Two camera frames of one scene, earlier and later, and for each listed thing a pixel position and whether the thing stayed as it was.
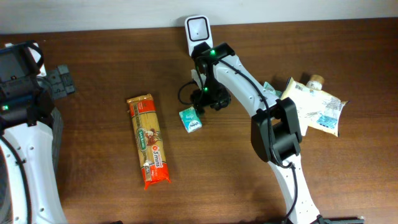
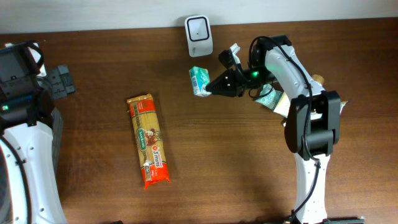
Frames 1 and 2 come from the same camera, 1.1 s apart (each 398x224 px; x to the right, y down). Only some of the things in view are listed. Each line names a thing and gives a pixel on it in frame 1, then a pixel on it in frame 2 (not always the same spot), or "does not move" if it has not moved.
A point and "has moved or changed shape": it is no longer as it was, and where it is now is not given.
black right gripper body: (201, 104) -> (236, 82)
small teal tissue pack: (190, 119) has moved or changed shape
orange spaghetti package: (148, 140) does not move
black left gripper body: (61, 81) does not move
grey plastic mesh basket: (56, 121) does not move
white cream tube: (316, 82) does not move
